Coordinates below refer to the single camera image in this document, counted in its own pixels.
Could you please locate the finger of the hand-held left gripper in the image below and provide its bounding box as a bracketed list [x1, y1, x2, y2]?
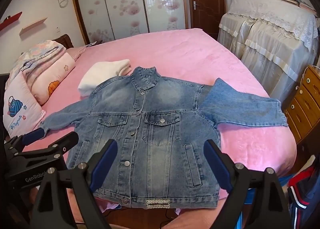
[4, 127, 47, 154]
[15, 131, 79, 163]

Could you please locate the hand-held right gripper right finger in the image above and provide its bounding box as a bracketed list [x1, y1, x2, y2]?
[203, 140, 290, 229]

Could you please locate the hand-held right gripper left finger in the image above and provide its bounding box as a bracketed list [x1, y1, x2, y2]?
[30, 139, 118, 229]

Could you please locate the blue denim jacket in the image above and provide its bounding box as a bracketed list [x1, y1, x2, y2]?
[41, 66, 288, 208]

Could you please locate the red and blue clothes pile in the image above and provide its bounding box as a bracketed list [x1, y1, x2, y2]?
[287, 166, 320, 229]

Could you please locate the pink printed pillow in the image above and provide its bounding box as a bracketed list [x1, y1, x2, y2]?
[3, 72, 47, 138]

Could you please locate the folded pink quilt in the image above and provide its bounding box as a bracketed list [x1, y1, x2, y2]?
[22, 52, 76, 106]

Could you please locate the white folded garment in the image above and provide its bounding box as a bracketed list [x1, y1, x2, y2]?
[78, 59, 132, 97]

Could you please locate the folded floral quilt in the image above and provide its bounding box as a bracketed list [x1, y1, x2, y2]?
[5, 40, 67, 87]

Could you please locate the dark wooden headboard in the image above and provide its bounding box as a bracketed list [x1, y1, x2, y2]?
[54, 34, 73, 50]

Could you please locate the wooden drawer cabinet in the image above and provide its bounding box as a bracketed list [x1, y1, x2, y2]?
[284, 65, 320, 144]

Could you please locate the pink bed blanket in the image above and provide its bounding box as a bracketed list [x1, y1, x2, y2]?
[37, 28, 298, 222]

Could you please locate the lace covered furniture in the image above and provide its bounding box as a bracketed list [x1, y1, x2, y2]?
[217, 0, 320, 105]

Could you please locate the floral sliding door wardrobe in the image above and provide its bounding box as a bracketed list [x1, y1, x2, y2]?
[69, 0, 190, 45]

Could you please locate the pink wall shelf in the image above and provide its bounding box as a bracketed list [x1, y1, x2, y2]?
[19, 17, 48, 36]

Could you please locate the red wall shelf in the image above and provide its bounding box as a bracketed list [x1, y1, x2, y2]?
[0, 12, 23, 31]

